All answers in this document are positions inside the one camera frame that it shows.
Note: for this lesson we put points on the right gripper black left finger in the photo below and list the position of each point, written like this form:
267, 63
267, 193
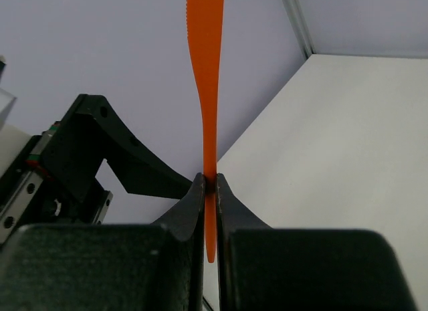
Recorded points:
157, 266

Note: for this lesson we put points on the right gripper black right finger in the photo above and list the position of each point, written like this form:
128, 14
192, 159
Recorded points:
266, 268

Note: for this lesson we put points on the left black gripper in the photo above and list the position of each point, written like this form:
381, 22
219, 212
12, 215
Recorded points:
90, 132

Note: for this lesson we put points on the orange plastic knife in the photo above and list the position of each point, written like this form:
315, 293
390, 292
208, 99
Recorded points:
204, 19

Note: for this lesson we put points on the left frame post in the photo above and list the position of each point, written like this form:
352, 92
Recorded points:
299, 26

